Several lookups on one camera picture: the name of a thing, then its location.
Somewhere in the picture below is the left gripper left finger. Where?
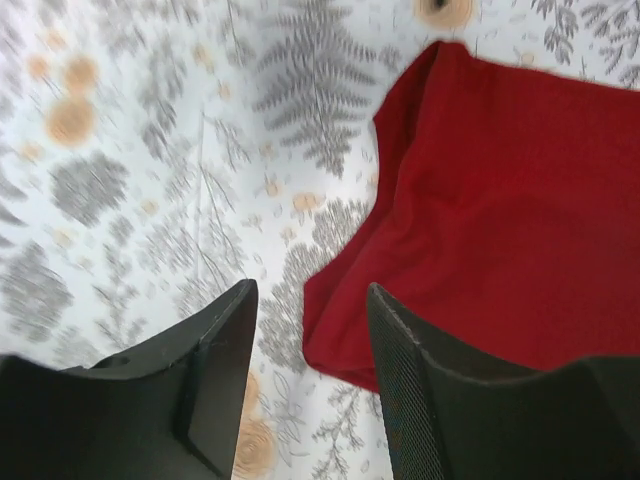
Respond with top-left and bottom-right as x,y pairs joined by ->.
1,279 -> 258,480

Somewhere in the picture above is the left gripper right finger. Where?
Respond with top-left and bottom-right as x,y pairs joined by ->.
367,284 -> 639,480

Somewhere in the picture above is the red garment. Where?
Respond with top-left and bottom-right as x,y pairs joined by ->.
302,42 -> 639,390

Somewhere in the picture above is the floral table mat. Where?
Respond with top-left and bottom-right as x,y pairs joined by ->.
1,1 -> 639,479

